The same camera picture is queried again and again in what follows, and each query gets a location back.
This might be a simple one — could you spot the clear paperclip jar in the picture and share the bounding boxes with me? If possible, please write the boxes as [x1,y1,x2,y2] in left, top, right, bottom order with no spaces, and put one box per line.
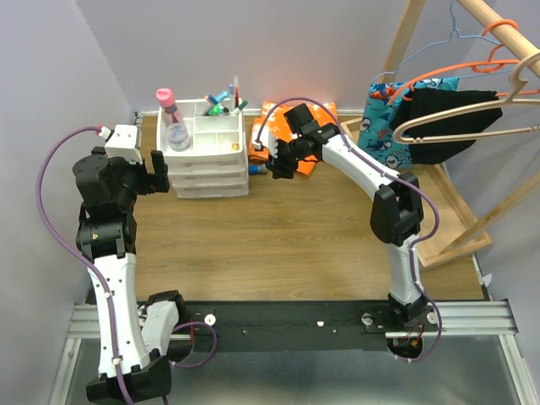
[166,122,191,152]

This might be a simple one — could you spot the blue shark print cloth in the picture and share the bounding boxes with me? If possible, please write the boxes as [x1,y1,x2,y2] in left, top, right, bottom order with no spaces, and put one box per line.
[357,82,453,169]

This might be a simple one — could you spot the aluminium rail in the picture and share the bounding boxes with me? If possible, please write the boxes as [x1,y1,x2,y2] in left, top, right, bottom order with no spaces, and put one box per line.
[67,300,519,339]

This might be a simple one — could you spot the white drawer organizer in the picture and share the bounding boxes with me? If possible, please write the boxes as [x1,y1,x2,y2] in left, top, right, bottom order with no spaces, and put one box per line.
[156,99,249,199]

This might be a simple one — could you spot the pink cap pen tube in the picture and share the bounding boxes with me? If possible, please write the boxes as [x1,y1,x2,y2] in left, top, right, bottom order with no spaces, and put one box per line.
[155,88,183,125]

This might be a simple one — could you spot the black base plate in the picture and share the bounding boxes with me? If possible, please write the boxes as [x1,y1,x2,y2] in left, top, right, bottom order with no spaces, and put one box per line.
[185,300,439,353]

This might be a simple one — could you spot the orange folded cloth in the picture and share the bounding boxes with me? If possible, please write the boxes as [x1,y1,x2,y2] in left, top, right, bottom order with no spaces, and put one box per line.
[248,101,335,176]

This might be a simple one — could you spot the green white pen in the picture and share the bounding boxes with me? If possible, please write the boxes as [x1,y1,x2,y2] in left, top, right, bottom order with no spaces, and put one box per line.
[230,100,248,116]

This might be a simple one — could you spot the black garment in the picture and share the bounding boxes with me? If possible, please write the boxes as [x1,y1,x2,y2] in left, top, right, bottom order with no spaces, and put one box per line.
[390,88,503,157]

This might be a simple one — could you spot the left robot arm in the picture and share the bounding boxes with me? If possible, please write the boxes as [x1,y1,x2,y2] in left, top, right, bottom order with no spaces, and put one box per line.
[73,147,188,404]

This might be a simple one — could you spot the blue grey glue stick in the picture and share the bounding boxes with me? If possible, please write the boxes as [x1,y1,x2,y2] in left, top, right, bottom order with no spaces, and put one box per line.
[248,165,268,176]

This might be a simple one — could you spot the wooden hanger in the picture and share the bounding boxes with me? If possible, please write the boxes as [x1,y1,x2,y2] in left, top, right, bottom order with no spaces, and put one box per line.
[391,50,540,144]

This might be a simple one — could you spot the wooden clothes rack frame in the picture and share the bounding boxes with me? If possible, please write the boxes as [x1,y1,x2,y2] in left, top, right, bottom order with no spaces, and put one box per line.
[339,0,540,268]

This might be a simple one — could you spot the blue wire hanger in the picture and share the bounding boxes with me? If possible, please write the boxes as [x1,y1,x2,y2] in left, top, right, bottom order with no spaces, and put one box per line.
[370,0,524,85]

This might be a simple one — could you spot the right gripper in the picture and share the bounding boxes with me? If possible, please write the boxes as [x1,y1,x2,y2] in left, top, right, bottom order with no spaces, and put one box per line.
[264,136,306,181]

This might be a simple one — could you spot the red white pen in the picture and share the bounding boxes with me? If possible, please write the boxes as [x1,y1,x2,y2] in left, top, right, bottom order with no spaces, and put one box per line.
[233,75,240,108]

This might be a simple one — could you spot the orange hanger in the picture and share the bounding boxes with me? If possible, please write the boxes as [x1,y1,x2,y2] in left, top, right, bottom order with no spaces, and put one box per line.
[386,18,540,106]

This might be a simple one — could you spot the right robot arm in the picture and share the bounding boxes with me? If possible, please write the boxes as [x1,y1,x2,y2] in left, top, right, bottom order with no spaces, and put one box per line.
[252,98,442,331]

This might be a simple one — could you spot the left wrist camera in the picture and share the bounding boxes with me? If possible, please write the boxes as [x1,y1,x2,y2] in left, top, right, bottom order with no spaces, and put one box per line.
[95,125,143,165]

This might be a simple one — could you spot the green black highlighter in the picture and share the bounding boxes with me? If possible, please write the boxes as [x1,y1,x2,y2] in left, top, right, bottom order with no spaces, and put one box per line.
[208,105,224,116]

